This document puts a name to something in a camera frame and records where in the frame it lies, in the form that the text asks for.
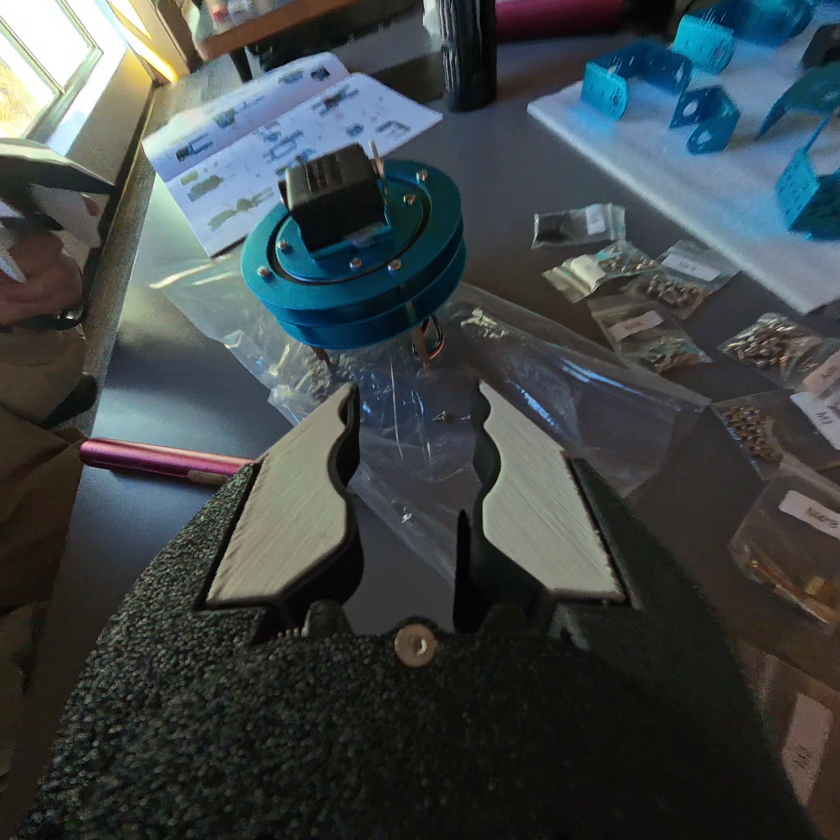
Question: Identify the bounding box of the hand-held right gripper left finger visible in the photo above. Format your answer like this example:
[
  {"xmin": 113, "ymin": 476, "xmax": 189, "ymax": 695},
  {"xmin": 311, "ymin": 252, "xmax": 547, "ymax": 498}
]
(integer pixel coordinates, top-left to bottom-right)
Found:
[{"xmin": 199, "ymin": 382, "xmax": 366, "ymax": 644}]

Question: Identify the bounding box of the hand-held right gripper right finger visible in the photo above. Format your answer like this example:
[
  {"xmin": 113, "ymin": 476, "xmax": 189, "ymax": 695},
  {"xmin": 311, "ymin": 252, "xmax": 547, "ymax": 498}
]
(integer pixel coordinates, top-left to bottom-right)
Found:
[{"xmin": 453, "ymin": 381, "xmax": 626, "ymax": 636}]

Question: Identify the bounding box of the red electric screwdriver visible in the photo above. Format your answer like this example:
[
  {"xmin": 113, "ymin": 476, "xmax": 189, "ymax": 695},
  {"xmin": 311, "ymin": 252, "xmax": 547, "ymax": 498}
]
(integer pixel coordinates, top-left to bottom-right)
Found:
[{"xmin": 79, "ymin": 438, "xmax": 257, "ymax": 487}]

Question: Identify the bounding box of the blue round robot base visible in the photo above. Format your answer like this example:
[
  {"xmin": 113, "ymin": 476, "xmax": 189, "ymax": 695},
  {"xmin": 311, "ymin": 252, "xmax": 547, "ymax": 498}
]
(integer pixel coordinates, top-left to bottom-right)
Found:
[{"xmin": 239, "ymin": 141, "xmax": 467, "ymax": 368}]

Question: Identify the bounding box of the person's left forearm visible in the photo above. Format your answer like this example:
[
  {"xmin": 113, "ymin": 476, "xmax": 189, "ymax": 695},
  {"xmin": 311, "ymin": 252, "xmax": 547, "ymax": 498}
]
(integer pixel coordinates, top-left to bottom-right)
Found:
[{"xmin": 0, "ymin": 322, "xmax": 101, "ymax": 434}]

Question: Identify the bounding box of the grey desk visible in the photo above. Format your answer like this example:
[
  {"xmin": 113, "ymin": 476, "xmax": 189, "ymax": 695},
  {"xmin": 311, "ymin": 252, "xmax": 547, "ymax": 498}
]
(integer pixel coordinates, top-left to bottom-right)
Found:
[{"xmin": 66, "ymin": 39, "xmax": 840, "ymax": 723}]

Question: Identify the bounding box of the person's left hand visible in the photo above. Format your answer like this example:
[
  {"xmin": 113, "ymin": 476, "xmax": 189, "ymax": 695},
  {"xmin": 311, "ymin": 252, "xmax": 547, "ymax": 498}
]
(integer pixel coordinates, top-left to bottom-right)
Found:
[{"xmin": 0, "ymin": 226, "xmax": 91, "ymax": 329}]

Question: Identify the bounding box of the large window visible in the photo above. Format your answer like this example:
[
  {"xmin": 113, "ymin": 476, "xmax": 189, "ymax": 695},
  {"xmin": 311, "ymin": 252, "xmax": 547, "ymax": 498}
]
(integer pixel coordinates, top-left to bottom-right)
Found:
[{"xmin": 0, "ymin": 0, "xmax": 106, "ymax": 142}]

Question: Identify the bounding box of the large clear plastic bag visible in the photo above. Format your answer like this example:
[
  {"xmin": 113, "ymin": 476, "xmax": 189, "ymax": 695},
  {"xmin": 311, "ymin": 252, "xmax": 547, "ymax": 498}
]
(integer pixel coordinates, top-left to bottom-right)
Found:
[{"xmin": 151, "ymin": 256, "xmax": 713, "ymax": 578}]

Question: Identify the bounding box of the printed instruction manual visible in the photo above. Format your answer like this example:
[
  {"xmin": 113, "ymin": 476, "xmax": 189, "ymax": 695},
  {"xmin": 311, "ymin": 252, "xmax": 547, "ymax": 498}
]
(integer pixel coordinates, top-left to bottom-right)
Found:
[{"xmin": 141, "ymin": 52, "xmax": 444, "ymax": 258}]

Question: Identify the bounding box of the person's beige jacket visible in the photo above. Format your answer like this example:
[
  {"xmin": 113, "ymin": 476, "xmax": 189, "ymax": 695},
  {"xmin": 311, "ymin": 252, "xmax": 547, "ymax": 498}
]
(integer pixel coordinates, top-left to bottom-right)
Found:
[{"xmin": 0, "ymin": 407, "xmax": 89, "ymax": 795}]

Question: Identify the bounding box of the pile of small screw bags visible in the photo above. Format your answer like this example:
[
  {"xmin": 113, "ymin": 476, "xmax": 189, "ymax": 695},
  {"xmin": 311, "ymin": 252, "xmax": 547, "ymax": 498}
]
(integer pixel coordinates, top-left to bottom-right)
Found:
[{"xmin": 532, "ymin": 202, "xmax": 840, "ymax": 795}]

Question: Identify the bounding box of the flat white foam sheet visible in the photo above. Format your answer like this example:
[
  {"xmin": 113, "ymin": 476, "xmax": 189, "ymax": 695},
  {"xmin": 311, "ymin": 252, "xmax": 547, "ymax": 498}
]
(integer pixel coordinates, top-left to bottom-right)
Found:
[{"xmin": 527, "ymin": 0, "xmax": 840, "ymax": 317}]

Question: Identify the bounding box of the black bit holder cylinder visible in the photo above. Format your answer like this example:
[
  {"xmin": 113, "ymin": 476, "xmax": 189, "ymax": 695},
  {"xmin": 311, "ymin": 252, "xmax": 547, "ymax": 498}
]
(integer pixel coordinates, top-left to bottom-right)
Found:
[{"xmin": 441, "ymin": 0, "xmax": 498, "ymax": 112}]

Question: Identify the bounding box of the set of blue metal brackets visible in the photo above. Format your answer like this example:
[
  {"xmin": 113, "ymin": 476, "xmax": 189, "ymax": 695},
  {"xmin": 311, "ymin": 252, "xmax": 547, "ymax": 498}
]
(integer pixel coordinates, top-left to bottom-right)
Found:
[{"xmin": 581, "ymin": 0, "xmax": 840, "ymax": 240}]

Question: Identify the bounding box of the red cylindrical case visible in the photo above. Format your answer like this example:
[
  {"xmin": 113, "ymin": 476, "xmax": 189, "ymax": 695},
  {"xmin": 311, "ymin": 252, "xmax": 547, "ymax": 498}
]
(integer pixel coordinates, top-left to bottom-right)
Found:
[{"xmin": 493, "ymin": 0, "xmax": 624, "ymax": 42}]

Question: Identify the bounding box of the black servo motor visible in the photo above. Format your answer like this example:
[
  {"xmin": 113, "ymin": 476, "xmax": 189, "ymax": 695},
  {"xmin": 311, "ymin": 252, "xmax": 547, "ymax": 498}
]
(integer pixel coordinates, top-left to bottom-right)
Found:
[{"xmin": 802, "ymin": 23, "xmax": 840, "ymax": 70}]

